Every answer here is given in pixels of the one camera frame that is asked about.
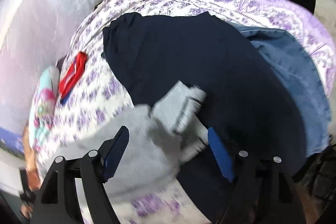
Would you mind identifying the dark navy pants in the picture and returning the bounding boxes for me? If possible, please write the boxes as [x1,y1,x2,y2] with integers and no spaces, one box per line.
[102,12,306,223]

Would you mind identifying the floral folded blanket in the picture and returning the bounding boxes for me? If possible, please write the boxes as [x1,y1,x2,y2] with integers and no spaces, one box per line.
[29,65,60,151]

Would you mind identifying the blue denim jeans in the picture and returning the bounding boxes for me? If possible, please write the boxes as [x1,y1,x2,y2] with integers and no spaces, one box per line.
[231,23,331,157]

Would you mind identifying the purple floral bedsheet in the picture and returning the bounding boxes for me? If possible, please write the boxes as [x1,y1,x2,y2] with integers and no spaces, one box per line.
[27,0,336,224]

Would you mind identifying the blue wall poster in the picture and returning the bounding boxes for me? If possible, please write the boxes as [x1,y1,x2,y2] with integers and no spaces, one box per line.
[0,128,24,160]

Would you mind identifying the red folded garment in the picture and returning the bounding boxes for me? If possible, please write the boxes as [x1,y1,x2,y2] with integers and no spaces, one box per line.
[59,52,88,105]

